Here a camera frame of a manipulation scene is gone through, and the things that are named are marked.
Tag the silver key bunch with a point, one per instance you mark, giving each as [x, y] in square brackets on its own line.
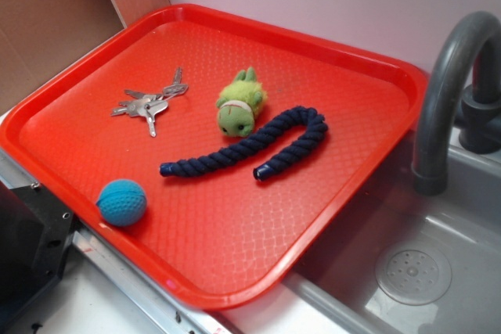
[148, 105]

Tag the grey plastic sink basin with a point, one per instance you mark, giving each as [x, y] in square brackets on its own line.
[394, 261]

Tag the aluminium rail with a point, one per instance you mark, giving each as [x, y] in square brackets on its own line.
[86, 286]

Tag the red plastic tray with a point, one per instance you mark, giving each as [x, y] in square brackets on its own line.
[222, 239]

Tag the green plush animal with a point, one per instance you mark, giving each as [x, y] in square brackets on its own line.
[240, 103]

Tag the brown cardboard panel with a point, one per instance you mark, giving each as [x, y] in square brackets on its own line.
[40, 38]

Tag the navy blue rope toy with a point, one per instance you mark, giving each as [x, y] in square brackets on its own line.
[315, 132]

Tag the grey toy faucet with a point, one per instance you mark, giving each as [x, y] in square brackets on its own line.
[464, 92]

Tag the blue textured ball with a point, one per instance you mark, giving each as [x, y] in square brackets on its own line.
[122, 202]

